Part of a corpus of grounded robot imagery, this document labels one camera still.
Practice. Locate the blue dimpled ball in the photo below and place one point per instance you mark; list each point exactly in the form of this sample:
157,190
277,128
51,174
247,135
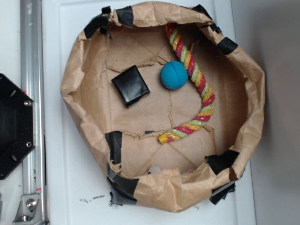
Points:
173,75

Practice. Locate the black box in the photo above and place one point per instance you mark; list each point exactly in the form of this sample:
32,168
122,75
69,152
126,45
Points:
131,86

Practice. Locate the metal corner bracket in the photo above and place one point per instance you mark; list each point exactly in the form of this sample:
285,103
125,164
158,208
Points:
29,211

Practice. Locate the aluminium rail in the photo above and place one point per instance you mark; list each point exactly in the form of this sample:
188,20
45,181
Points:
33,166

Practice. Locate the white object under paper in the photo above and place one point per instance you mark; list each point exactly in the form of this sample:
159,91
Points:
153,169

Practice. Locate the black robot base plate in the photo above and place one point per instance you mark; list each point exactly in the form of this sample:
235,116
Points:
16,126

